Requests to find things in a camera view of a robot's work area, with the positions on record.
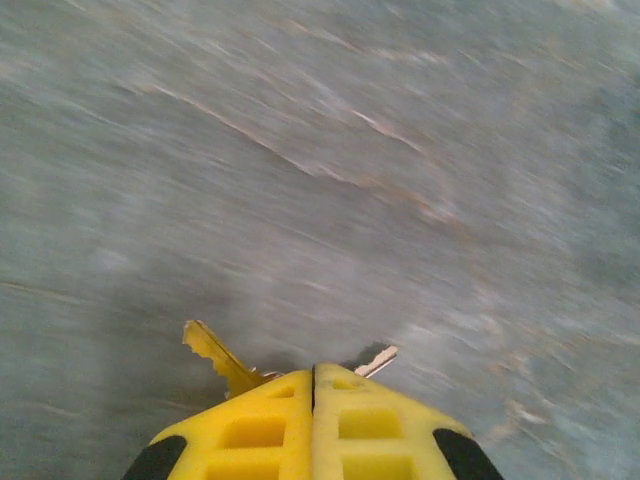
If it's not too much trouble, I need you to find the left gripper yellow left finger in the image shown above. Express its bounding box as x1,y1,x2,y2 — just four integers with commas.
121,368,315,480

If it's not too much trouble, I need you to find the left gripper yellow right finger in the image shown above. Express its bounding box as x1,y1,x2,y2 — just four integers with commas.
312,361,505,480

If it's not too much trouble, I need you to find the silver key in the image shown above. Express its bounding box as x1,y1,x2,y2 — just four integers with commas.
353,344,400,379

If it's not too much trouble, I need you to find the brass key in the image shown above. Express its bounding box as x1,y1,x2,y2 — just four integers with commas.
181,319,267,401

